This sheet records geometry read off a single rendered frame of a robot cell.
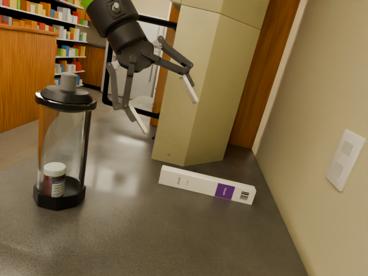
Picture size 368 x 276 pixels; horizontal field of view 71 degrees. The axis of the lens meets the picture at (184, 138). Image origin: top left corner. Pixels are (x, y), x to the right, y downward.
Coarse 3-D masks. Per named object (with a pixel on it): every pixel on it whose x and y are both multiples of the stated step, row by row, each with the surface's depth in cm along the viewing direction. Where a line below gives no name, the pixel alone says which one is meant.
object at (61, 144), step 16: (48, 112) 46; (64, 112) 46; (80, 112) 48; (48, 128) 47; (64, 128) 47; (80, 128) 49; (48, 144) 48; (64, 144) 48; (80, 144) 50; (48, 160) 49; (64, 160) 49; (80, 160) 52; (48, 176) 50; (64, 176) 51; (80, 176) 54; (48, 192) 51; (64, 192) 52
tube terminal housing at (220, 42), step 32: (192, 0) 70; (224, 0) 70; (256, 0) 77; (192, 32) 73; (224, 32) 74; (256, 32) 83; (224, 64) 79; (224, 96) 85; (160, 128) 82; (192, 128) 81; (224, 128) 91; (160, 160) 86; (192, 160) 87
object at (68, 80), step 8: (64, 72) 48; (64, 80) 47; (72, 80) 48; (48, 88) 47; (56, 88) 48; (64, 88) 48; (72, 88) 48; (80, 88) 52; (48, 96) 45; (56, 96) 45; (64, 96) 46; (72, 96) 46; (80, 96) 47; (88, 96) 49
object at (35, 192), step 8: (48, 104) 45; (56, 104) 45; (96, 104) 51; (80, 192) 55; (40, 200) 52; (48, 200) 51; (56, 200) 51; (64, 200) 52; (72, 200) 54; (80, 200) 56; (48, 208) 52; (56, 208) 52; (64, 208) 53
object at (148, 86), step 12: (144, 24) 104; (156, 36) 104; (168, 36) 103; (156, 48) 106; (168, 60) 106; (120, 72) 112; (144, 72) 109; (156, 72) 108; (120, 84) 113; (132, 84) 112; (144, 84) 111; (156, 84) 110; (108, 96) 116; (120, 96) 115; (132, 96) 114; (144, 96) 112; (156, 96) 111; (144, 108) 114; (156, 108) 113
